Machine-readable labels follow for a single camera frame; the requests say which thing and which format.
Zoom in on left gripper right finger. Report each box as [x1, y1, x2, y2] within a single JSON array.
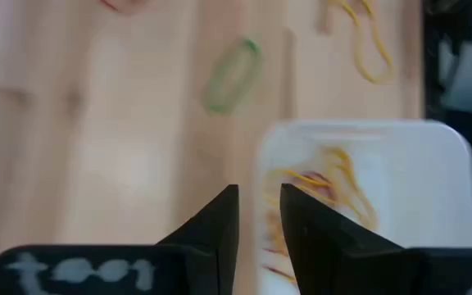
[[279, 183, 472, 295]]

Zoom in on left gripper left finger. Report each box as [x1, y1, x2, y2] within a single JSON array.
[[0, 184, 240, 295]]

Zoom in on green rubber band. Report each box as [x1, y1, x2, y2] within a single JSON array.
[[201, 37, 264, 116]]

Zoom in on white plastic bin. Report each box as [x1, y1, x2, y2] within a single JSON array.
[[254, 119, 472, 295]]

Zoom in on tan rubber band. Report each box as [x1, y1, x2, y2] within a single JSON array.
[[326, 0, 397, 86]]

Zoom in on black aluminium table frame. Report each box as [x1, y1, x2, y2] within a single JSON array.
[[421, 0, 446, 120]]

